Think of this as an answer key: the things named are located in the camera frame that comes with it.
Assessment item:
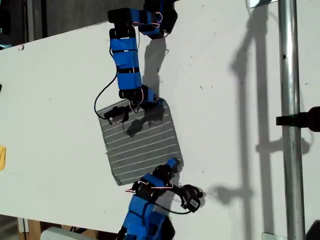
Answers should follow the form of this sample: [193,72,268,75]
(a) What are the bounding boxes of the wooden table leg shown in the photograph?
[24,219,42,240]

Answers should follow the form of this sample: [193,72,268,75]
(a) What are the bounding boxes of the camera black cable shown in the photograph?
[93,69,120,121]
[152,202,193,215]

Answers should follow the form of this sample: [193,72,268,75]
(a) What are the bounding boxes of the yellow object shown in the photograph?
[0,144,7,172]

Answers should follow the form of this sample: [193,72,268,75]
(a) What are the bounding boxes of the white box under table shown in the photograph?
[40,226,101,240]

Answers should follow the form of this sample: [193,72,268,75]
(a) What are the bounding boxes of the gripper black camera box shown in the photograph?
[103,106,130,125]
[179,184,204,213]

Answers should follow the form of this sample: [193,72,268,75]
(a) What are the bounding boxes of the steel post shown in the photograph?
[277,0,307,240]

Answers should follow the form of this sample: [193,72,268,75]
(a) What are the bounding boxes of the grey white-striped towel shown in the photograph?
[96,98,185,187]

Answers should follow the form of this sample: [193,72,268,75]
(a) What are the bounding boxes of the black clamp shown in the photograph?
[275,106,320,133]

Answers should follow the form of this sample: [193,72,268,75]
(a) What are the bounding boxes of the black corner object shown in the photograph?
[304,219,320,240]

